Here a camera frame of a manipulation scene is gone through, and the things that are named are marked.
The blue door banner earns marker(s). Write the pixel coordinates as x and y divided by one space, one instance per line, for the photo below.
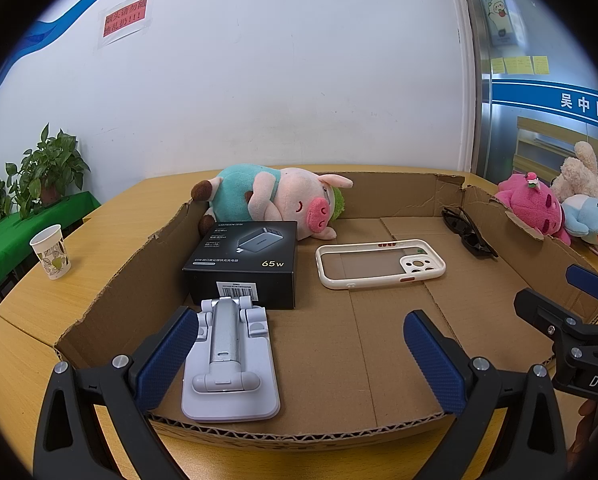
529 95

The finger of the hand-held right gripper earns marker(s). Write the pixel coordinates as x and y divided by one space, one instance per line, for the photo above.
539 307
586 280

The green table cloth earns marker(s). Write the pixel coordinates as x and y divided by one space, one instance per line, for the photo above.
9 240

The blue wall stripe decal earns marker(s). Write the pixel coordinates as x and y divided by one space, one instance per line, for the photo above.
39 35

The wooden desktop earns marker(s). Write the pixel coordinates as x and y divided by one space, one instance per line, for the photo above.
109 220

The red wall notice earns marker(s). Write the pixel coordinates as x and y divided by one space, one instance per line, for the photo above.
124 17

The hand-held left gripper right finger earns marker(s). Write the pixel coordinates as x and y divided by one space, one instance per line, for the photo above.
436 360

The cardboard box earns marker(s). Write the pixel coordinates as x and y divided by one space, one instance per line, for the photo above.
369 340

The yellow shelf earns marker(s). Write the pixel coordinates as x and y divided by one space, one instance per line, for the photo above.
529 145

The yellow sticky note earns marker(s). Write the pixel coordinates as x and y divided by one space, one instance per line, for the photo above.
541 64
518 65
498 66

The beige plush toy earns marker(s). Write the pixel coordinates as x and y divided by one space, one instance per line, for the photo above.
579 170

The light blue plush toy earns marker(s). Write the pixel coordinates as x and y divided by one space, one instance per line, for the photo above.
586 217

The pink pig plush toy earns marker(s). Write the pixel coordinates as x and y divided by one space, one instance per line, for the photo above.
279 190

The patterned paper cup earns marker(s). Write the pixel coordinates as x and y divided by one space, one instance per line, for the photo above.
51 255

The cartoon pig poster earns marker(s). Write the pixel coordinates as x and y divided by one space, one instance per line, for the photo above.
499 10

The metal door frame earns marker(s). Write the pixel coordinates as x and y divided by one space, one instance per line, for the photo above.
479 110

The large potted plant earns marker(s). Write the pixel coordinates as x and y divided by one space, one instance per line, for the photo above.
54 160

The black sunglasses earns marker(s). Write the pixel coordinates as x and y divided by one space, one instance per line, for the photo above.
471 242

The black charger box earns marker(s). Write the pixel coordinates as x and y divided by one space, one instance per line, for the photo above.
249 260

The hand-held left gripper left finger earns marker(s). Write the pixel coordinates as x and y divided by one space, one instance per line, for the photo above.
166 360

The white phone case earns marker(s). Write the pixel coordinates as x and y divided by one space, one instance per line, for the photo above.
419 267

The white folding phone stand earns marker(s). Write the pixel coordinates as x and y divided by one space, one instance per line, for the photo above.
226 330

